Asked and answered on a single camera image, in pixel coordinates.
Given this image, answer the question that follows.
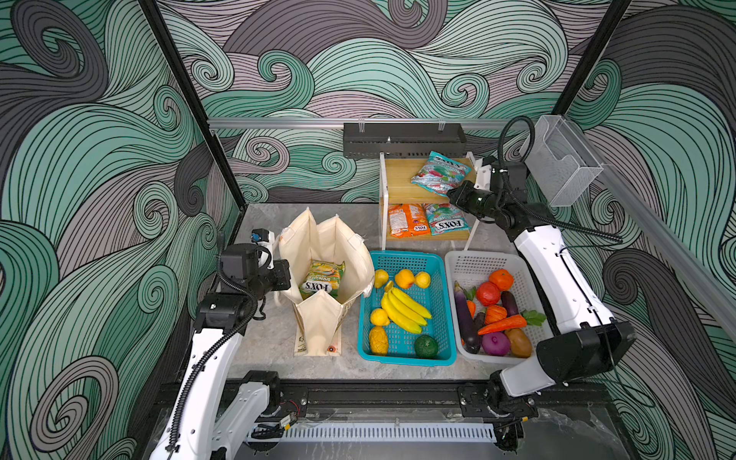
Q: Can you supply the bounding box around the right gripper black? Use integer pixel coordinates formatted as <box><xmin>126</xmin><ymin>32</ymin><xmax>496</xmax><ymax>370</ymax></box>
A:
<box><xmin>450</xmin><ymin>179</ymin><xmax>511</xmax><ymax>222</ymax></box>

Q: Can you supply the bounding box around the yellow green Fox's candy bag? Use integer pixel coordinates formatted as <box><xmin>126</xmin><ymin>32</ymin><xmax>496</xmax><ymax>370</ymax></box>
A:
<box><xmin>299</xmin><ymin>260</ymin><xmax>346</xmax><ymax>300</ymax></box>

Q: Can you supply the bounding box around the teal red candy bag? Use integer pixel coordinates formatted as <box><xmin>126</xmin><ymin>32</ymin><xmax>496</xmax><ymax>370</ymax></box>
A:
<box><xmin>410</xmin><ymin>151</ymin><xmax>472</xmax><ymax>196</ymax></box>

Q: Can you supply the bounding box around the cream canvas grocery bag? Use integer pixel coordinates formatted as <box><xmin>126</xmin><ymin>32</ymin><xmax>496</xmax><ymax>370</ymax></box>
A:
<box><xmin>276</xmin><ymin>209</ymin><xmax>375</xmax><ymax>357</ymax></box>

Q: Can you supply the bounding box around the orange carrot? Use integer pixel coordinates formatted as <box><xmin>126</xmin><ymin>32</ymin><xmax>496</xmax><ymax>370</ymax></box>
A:
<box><xmin>478</xmin><ymin>310</ymin><xmax>547</xmax><ymax>335</ymax></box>
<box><xmin>464</xmin><ymin>287</ymin><xmax>477</xmax><ymax>319</ymax></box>

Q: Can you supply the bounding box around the yellow banana bunch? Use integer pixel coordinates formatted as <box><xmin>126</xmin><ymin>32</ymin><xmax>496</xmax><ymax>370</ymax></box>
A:
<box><xmin>381</xmin><ymin>282</ymin><xmax>431</xmax><ymax>335</ymax></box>

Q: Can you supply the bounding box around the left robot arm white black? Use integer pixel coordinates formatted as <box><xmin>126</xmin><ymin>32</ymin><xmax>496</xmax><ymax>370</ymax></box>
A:
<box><xmin>150</xmin><ymin>229</ymin><xmax>291</xmax><ymax>459</ymax></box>

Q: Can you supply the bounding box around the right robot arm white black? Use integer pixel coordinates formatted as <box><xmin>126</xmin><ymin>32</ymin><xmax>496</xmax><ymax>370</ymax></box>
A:
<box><xmin>448</xmin><ymin>116</ymin><xmax>636</xmax><ymax>419</ymax></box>

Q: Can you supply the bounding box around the teal Fox's candy bag lower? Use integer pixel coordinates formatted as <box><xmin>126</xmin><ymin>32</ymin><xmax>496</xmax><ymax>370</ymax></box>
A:
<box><xmin>424</xmin><ymin>203</ymin><xmax>470</xmax><ymax>237</ymax></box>

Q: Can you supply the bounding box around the orange snack bag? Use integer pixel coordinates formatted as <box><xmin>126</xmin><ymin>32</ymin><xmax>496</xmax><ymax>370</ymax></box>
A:
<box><xmin>388</xmin><ymin>203</ymin><xmax>431</xmax><ymax>239</ymax></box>

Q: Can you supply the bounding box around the orange fruit in white basket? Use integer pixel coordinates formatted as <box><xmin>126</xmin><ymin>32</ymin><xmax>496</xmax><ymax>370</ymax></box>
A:
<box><xmin>489</xmin><ymin>269</ymin><xmax>515</xmax><ymax>291</ymax></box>

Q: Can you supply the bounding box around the white wooden two-tier shelf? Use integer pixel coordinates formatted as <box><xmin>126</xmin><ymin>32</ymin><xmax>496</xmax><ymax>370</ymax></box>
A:
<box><xmin>379</xmin><ymin>153</ymin><xmax>480</xmax><ymax>250</ymax></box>

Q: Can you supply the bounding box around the red tomato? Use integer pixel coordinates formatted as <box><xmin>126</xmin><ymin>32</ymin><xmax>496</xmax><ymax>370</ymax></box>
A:
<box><xmin>475</xmin><ymin>281</ymin><xmax>501</xmax><ymax>307</ymax></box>

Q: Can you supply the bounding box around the yellow lemon right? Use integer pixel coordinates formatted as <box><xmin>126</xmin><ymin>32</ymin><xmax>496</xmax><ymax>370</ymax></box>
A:
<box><xmin>414</xmin><ymin>272</ymin><xmax>432</xmax><ymax>289</ymax></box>

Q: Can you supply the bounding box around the yellow lemon on bananas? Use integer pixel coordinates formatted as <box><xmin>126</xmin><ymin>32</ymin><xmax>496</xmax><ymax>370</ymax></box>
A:
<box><xmin>370</xmin><ymin>309</ymin><xmax>391</xmax><ymax>327</ymax></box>

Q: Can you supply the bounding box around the yellow orange fruit top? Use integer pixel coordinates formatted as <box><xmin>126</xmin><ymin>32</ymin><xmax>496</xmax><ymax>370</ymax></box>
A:
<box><xmin>394</xmin><ymin>268</ymin><xmax>415</xmax><ymax>289</ymax></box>

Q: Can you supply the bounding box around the orange small pumpkin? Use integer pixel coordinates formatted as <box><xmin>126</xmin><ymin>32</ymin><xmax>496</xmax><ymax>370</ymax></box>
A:
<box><xmin>484</xmin><ymin>305</ymin><xmax>508</xmax><ymax>325</ymax></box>

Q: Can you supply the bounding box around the yellow textured pineapple fruit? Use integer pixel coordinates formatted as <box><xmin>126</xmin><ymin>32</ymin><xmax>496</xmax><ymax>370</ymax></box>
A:
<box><xmin>369</xmin><ymin>326</ymin><xmax>389</xmax><ymax>356</ymax></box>

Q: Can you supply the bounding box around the teal plastic basket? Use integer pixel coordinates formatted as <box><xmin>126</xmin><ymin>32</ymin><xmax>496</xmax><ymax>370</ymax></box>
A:
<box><xmin>358</xmin><ymin>250</ymin><xmax>456</xmax><ymax>367</ymax></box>

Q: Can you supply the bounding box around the purple red onion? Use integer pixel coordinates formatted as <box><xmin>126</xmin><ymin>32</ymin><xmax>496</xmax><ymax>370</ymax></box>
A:
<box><xmin>481</xmin><ymin>332</ymin><xmax>511</xmax><ymax>357</ymax></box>

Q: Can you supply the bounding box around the purple eggplant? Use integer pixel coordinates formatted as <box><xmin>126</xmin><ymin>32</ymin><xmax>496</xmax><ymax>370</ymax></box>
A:
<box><xmin>453</xmin><ymin>282</ymin><xmax>481</xmax><ymax>355</ymax></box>

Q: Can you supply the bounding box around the brown potato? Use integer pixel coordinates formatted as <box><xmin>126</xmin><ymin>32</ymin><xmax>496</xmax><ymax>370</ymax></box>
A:
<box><xmin>504</xmin><ymin>329</ymin><xmax>534</xmax><ymax>358</ymax></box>

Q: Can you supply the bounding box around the green avocado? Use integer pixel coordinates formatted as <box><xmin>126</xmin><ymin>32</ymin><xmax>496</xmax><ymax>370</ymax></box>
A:
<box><xmin>414</xmin><ymin>335</ymin><xmax>439</xmax><ymax>360</ymax></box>

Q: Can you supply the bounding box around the clear acrylic wall holder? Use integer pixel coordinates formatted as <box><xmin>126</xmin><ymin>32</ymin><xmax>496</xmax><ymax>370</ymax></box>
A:
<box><xmin>523</xmin><ymin>115</ymin><xmax>603</xmax><ymax>208</ymax></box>

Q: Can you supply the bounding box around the black wall-mounted tray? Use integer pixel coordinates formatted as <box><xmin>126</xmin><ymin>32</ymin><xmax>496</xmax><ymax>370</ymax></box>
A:
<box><xmin>342</xmin><ymin>124</ymin><xmax>469</xmax><ymax>159</ymax></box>

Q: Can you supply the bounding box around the aluminium wall rail back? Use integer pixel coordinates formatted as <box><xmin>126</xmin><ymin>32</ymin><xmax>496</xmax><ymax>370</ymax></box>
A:
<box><xmin>207</xmin><ymin>116</ymin><xmax>509</xmax><ymax>130</ymax></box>

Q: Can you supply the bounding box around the aluminium wall rail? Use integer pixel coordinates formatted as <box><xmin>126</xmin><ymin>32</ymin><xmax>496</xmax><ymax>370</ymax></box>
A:
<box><xmin>569</xmin><ymin>121</ymin><xmax>735</xmax><ymax>335</ymax></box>
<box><xmin>207</xmin><ymin>116</ymin><xmax>509</xmax><ymax>130</ymax></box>

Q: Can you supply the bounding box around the white slotted cable duct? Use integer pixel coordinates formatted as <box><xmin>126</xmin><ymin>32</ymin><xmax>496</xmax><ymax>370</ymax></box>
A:
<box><xmin>263</xmin><ymin>423</ymin><xmax>496</xmax><ymax>444</ymax></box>

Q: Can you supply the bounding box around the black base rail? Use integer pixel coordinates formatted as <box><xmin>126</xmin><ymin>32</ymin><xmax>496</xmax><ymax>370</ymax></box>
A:
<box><xmin>154</xmin><ymin>378</ymin><xmax>616</xmax><ymax>421</ymax></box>

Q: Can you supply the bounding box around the aluminium wall rail right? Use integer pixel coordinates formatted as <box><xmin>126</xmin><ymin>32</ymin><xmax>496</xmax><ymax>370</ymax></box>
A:
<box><xmin>569</xmin><ymin>121</ymin><xmax>735</xmax><ymax>335</ymax></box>

